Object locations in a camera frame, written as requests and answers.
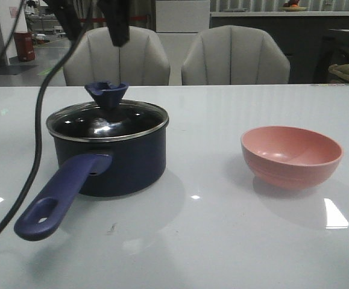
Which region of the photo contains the fruit plate on counter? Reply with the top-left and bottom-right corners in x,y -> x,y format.
281,0 -> 307,12

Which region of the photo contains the pink bowl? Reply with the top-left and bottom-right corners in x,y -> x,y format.
241,126 -> 344,190

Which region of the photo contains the dark blue saucepan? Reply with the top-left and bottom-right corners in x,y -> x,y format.
14,125 -> 167,241

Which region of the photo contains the right beige chair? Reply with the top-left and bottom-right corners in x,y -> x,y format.
181,25 -> 290,85

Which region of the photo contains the white cabinet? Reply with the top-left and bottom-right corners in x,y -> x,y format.
156,1 -> 210,85

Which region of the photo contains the left beige chair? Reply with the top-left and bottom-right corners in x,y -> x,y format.
63,26 -> 171,86

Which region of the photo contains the dark counter with white top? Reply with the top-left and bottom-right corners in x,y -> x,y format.
210,11 -> 349,84

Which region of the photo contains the red trash bin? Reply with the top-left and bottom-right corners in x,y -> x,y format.
14,31 -> 36,61

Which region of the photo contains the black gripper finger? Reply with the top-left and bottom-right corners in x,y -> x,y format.
44,0 -> 82,41
97,0 -> 130,46

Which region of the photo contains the beige chair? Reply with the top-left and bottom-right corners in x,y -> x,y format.
63,26 -> 171,86
181,25 -> 290,85

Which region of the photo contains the thin black cable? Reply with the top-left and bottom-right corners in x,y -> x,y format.
0,0 -> 95,255

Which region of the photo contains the glass lid with blue knob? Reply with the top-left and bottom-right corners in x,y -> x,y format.
46,81 -> 169,143

